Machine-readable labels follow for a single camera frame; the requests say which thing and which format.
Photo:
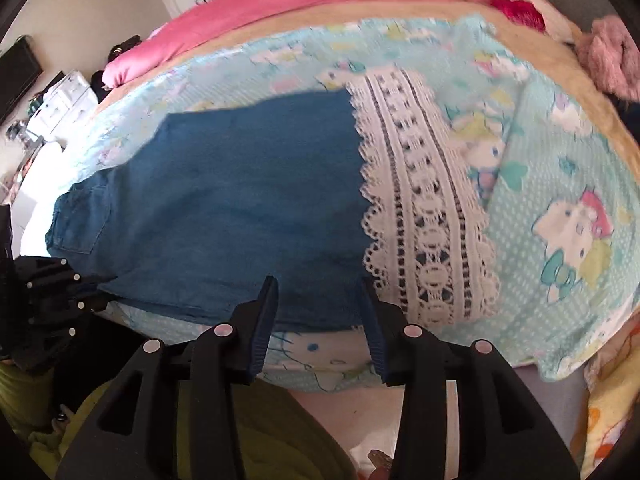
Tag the red cloth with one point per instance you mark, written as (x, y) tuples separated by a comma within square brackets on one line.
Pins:
[(520, 12)]

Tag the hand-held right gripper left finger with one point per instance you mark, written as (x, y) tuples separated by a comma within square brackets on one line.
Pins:
[(264, 332)]

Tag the beige bed blanket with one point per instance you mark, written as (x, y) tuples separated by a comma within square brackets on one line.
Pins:
[(560, 55)]

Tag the cyan cartoon cat printed blanket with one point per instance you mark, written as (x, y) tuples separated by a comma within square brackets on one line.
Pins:
[(540, 210)]

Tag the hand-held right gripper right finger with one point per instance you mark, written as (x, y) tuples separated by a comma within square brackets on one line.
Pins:
[(374, 332)]

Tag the black wall television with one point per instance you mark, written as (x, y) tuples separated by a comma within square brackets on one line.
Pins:
[(17, 75)]

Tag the white low bench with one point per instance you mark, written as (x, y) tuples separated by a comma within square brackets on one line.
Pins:
[(35, 195)]

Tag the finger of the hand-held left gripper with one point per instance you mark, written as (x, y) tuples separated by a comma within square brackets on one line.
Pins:
[(65, 325), (60, 272)]

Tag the orange cartoon printed blanket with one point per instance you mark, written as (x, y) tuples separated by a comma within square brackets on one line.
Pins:
[(612, 400)]

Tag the person's yellow-green clothing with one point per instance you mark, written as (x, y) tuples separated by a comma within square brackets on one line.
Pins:
[(280, 435)]

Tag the black cloth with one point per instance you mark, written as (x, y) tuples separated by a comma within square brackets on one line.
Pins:
[(101, 85)]

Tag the pink fuzzy cloth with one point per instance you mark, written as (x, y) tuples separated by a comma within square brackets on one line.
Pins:
[(607, 55)]

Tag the white drawer cabinet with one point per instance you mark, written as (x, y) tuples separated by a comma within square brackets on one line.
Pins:
[(62, 102)]

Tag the dark bag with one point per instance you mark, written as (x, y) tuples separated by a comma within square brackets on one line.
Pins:
[(124, 46)]

